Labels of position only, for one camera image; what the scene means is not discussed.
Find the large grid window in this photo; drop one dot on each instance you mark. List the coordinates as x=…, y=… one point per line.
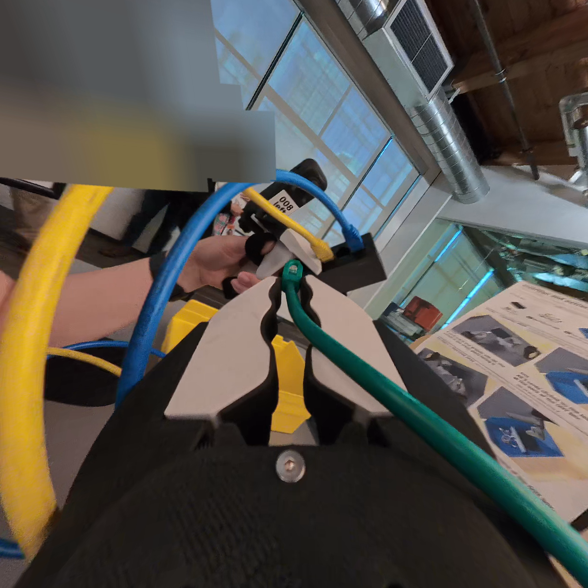
x=321, y=105

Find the silver spiral duct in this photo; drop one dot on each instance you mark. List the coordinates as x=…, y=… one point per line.
x=450, y=147

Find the instruction poster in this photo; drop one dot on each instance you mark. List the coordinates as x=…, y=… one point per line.
x=514, y=367

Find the black ethernet switch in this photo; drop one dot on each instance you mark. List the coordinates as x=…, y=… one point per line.
x=358, y=268

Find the person's left forearm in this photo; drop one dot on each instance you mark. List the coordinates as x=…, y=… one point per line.
x=92, y=303

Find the black oval pad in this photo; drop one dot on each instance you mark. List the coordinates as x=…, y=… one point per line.
x=78, y=386

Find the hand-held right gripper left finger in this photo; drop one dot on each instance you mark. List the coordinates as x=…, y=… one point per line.
x=225, y=358

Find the silver vertical pipe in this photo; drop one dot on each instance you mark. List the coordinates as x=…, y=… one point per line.
x=576, y=124

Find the silver air vent box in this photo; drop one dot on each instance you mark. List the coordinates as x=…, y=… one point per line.
x=404, y=50

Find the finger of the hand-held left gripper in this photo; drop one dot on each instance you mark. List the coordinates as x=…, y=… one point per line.
x=298, y=250

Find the person's left hand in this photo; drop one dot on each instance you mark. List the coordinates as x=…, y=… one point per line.
x=211, y=262

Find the yellow plastic bin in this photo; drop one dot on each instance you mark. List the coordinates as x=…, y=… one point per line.
x=287, y=390

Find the orange red box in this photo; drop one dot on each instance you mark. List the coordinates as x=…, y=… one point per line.
x=422, y=312

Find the thin dark ceiling pipe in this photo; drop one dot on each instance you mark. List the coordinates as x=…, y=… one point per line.
x=505, y=87

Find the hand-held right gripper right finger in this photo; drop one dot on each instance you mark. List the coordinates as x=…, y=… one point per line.
x=349, y=321

